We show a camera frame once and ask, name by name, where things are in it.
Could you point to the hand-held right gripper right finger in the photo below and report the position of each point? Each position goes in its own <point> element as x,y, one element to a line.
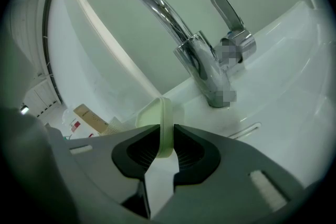
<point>236,178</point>

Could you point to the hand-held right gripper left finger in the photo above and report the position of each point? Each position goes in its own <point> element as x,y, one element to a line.
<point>99,162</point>

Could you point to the pale green plastic tray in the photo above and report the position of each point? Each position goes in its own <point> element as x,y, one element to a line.
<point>166,126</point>

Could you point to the translucent cup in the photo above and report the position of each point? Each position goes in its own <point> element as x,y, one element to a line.
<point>113,127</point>

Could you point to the tan paper box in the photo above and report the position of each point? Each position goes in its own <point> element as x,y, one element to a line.
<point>90,118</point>

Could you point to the white sink vanity cabinet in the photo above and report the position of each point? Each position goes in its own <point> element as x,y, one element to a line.
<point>275,112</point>

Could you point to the chrome faucet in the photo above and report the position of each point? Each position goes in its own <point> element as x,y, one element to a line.
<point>199,60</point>

